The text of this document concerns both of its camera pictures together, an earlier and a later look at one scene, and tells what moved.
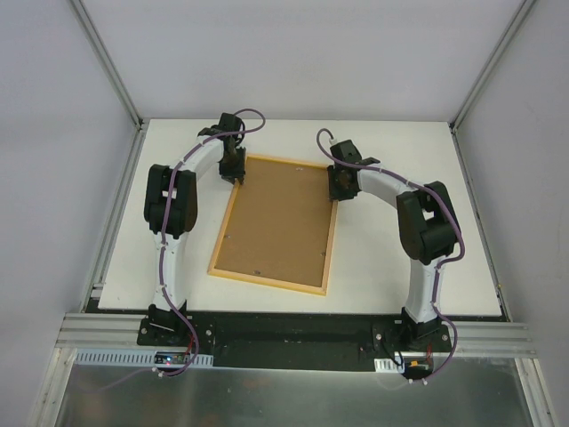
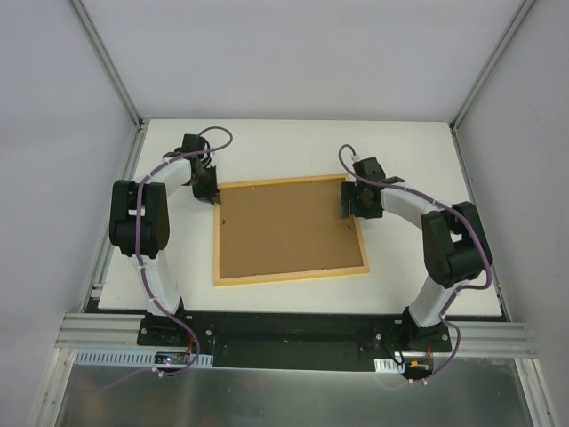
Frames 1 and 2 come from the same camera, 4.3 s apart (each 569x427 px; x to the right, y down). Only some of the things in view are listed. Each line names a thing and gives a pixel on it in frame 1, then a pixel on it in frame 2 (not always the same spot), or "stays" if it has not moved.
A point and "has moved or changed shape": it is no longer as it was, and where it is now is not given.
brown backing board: (277, 227) has moved or changed shape
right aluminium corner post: (518, 19) stays
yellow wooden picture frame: (267, 281) → (284, 229)
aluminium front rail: (89, 330) stays
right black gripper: (339, 186) → (348, 200)
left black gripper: (232, 166) → (204, 190)
